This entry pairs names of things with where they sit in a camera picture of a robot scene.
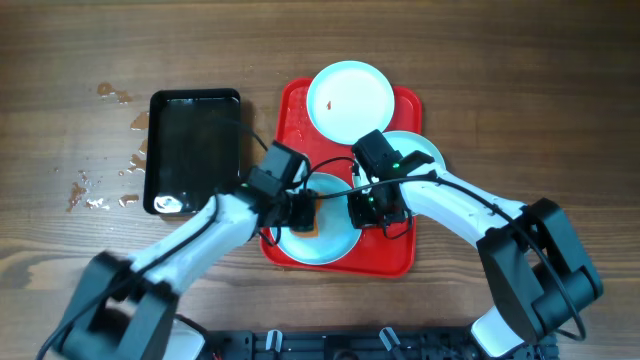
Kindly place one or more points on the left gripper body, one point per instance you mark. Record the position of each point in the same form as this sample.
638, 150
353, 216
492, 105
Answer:
294, 206

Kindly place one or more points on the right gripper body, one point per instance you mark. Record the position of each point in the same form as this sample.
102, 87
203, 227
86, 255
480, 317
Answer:
367, 210

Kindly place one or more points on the green and orange sponge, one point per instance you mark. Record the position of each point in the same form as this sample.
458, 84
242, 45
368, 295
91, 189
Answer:
310, 232

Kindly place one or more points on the white plate with red speck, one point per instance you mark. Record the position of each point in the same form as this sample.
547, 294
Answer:
349, 99

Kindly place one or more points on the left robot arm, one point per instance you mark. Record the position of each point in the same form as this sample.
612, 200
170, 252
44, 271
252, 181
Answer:
124, 308

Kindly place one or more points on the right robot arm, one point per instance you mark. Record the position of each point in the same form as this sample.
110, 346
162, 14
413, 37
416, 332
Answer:
539, 273

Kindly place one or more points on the red plastic tray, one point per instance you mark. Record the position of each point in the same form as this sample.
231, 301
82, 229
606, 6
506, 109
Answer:
375, 254

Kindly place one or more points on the black water tray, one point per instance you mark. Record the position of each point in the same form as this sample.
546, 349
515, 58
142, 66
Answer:
193, 148

